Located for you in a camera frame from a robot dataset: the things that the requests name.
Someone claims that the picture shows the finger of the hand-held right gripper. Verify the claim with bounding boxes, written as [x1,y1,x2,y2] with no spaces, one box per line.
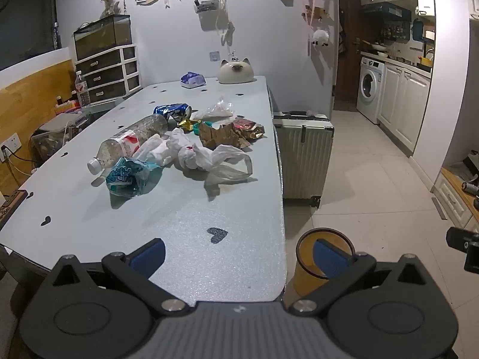
[446,226,479,273]

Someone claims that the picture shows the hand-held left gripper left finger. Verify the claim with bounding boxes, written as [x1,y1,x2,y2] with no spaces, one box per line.
[47,238,191,314]

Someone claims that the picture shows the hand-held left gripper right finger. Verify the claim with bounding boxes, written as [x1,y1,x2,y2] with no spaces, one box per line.
[290,238,435,315]

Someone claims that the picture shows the yellow waste bin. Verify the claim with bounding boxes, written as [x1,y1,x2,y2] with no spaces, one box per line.
[293,228,356,297]

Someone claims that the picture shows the teal plastic wrapper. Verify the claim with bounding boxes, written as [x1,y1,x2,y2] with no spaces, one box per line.
[105,156,162,197]

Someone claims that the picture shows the white plastic bag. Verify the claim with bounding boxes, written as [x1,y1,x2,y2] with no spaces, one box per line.
[134,127,254,181]

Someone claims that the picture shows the clear plastic bottle red label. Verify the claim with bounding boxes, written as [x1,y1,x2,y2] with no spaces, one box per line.
[87,113,170,175]

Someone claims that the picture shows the torn brown paper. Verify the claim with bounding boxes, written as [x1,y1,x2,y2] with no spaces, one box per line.
[198,121,252,151]

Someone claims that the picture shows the teal bottle cap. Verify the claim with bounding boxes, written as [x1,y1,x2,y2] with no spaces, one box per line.
[192,121,215,136]

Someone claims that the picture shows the crushed blue drink can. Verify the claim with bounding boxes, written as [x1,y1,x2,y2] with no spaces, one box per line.
[153,103,192,122]

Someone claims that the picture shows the red foil snack packet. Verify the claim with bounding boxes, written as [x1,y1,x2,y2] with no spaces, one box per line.
[232,117,266,141]

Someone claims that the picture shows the white ribbed suitcase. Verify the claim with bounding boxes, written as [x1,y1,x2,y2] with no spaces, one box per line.
[272,111,335,209]

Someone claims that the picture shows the black power strip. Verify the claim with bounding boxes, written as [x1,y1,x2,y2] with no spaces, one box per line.
[0,190,29,218]

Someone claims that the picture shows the white kitchen base cabinets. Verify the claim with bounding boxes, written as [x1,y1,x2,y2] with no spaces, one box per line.
[376,61,432,156]

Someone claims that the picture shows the clear storage box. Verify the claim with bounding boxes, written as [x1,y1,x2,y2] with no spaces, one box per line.
[29,112,91,169]

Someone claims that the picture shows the clear plastic bag orange stripe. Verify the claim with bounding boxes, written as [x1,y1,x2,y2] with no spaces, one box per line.
[194,97,236,121]

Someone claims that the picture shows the white washing machine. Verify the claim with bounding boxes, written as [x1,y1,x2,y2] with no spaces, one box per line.
[356,56,386,124]

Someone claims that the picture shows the standing water bottle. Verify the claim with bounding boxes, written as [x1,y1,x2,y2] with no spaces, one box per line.
[74,70,92,109]

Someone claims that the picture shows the blue tissue pack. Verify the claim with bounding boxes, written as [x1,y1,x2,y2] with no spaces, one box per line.
[180,71,207,89]

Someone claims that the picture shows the white drawer cabinet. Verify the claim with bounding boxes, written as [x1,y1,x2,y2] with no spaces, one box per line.
[74,44,142,106]

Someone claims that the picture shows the cat-shaped ceramic ornament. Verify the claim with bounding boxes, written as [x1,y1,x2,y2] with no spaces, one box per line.
[218,57,257,84]

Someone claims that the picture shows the brown door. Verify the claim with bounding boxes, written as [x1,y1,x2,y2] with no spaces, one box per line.
[334,0,362,102]

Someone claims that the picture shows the white plush sheep toy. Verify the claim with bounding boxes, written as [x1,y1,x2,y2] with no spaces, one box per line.
[310,29,331,49]

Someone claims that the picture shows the glass fish tank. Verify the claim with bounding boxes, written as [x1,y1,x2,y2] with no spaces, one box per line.
[72,14,133,61]

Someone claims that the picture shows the dark range hood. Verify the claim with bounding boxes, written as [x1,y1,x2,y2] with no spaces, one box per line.
[360,1,413,20]

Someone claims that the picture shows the dark window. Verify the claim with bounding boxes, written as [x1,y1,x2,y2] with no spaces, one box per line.
[0,0,61,71]

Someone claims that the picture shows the wall power outlet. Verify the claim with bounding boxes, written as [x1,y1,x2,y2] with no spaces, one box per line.
[0,132,22,162]

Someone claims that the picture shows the small wall shelf box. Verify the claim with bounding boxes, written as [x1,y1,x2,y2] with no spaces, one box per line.
[193,0,220,13]

